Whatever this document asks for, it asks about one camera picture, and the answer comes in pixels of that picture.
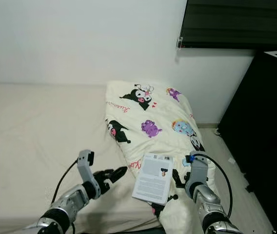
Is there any white printed booklet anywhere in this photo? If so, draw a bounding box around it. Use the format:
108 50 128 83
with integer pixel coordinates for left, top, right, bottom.
131 153 175 205

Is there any white cartoon print duvet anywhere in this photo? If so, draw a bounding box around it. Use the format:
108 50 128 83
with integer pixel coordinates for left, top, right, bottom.
104 79 222 234

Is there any bed with beige sheet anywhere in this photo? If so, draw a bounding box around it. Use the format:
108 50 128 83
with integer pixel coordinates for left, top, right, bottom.
0 82 276 234

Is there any black cabinet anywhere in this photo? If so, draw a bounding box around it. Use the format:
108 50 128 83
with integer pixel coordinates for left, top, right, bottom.
218 49 277 230

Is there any black right arm cable blue plug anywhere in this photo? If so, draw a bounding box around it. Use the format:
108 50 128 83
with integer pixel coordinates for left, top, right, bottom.
187 152 234 217

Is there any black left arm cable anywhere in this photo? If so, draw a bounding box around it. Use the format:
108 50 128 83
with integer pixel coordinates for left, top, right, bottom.
56 158 79 205

